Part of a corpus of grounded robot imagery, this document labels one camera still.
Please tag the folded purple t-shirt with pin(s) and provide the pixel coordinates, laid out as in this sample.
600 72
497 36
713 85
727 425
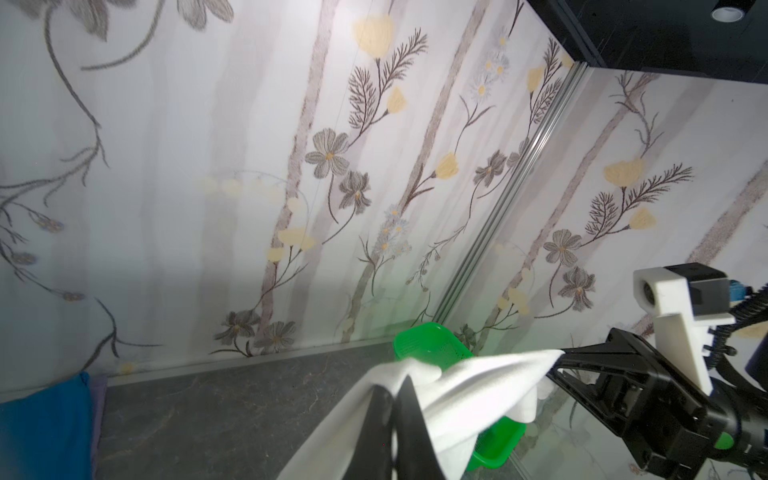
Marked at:
97 391

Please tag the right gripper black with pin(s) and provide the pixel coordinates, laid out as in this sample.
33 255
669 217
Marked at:
670 429

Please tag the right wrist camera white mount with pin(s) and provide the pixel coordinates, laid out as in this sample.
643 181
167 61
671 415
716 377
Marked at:
685 303

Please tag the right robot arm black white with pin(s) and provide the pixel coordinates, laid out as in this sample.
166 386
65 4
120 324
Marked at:
750 386

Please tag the aluminium corner wall profile right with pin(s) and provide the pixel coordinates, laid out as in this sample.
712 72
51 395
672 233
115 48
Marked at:
511 189

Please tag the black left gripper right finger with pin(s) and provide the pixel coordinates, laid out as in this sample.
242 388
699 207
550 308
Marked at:
415 458

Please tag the green plastic laundry basket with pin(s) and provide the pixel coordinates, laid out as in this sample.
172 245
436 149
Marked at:
434 344

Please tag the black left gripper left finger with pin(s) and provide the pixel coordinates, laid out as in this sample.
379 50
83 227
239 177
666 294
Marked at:
372 457

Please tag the folded blue t-shirt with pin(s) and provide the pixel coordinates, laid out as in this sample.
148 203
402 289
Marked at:
47 435

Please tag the white t-shirt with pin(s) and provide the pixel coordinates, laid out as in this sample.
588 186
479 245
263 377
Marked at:
457 404

